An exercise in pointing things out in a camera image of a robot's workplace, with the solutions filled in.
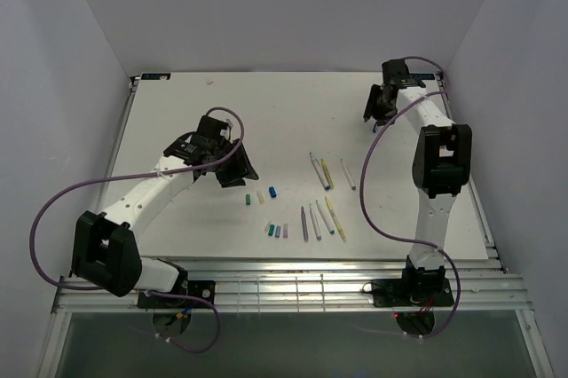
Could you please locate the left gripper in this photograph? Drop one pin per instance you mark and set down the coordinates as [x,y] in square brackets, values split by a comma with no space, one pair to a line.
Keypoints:
[242,168]

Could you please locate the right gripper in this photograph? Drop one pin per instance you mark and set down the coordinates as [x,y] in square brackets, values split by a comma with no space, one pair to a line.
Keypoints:
[371,109]

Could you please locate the green capped marker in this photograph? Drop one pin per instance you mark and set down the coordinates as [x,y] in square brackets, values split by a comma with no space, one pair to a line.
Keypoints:
[348,175]

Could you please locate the purple marker pen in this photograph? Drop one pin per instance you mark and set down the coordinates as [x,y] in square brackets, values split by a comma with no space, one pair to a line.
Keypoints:
[304,225]

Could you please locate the lavender capped white marker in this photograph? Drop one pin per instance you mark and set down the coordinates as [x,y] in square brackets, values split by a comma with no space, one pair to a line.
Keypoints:
[315,223]

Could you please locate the teal white marker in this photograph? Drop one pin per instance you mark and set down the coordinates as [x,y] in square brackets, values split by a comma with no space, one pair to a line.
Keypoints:
[330,228]

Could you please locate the yellow highlighter pen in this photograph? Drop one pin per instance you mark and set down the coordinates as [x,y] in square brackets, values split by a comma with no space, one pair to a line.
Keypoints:
[335,219]

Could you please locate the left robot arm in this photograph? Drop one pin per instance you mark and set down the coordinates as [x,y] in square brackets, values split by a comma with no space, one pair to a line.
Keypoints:
[105,251]

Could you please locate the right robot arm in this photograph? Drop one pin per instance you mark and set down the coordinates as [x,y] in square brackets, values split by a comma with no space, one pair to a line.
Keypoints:
[440,169]

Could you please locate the right blue corner label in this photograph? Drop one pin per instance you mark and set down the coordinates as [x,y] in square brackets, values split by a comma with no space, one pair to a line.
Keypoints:
[423,76]

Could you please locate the blue corner label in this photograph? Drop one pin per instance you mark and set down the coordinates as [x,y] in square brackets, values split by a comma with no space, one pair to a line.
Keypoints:
[423,76]
[155,76]

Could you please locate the left blue corner label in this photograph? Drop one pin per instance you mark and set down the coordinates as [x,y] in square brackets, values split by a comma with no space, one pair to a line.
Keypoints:
[155,76]

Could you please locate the aluminium frame rail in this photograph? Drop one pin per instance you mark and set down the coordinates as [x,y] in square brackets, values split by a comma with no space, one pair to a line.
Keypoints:
[326,286]

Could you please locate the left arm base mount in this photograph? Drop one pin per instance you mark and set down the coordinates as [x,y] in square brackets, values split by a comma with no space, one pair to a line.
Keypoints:
[191,294]

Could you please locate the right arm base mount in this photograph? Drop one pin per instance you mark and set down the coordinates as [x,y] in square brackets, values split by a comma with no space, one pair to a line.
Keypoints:
[417,287]

